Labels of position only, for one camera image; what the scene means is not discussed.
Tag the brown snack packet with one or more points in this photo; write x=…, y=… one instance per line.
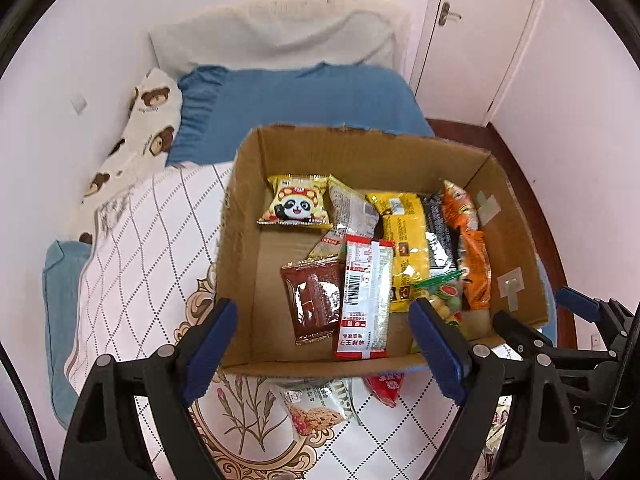
x=310, y=300

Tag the red triangular snack packet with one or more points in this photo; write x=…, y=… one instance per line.
x=385, y=385

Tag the black snack packet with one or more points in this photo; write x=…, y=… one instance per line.
x=440, y=240

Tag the plain orange snack packet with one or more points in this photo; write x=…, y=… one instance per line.
x=475, y=270

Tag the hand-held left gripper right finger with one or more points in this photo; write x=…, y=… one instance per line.
x=437, y=355

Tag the yellow panda snack packet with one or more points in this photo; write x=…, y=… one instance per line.
x=295, y=205

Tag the light blue cushion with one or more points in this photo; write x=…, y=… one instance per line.
x=60, y=310

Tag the white diamond floral blanket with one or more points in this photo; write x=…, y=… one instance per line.
x=140, y=240

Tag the green fruit candy packet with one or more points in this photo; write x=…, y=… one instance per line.
x=445, y=295

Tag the cookie snack packet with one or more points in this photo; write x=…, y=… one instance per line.
x=310, y=410

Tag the bear print pillow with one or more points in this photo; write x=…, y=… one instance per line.
x=150, y=110

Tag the white door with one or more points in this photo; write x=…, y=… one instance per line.
x=475, y=60

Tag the cardboard box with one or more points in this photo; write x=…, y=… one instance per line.
x=260, y=310

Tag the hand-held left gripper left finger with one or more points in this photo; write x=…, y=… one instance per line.
x=210, y=350

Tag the red and white snack packet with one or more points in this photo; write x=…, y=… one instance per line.
x=362, y=300

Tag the white wall socket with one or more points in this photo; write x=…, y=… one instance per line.
x=78, y=104

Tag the orange panda snack packet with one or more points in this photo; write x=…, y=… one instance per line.
x=457, y=207

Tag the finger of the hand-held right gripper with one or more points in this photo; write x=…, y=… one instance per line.
x=580, y=300
x=525, y=332

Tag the large yellow snack packet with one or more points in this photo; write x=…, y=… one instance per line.
x=405, y=240

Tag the silver grey snack packet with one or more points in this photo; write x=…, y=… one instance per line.
x=350, y=210

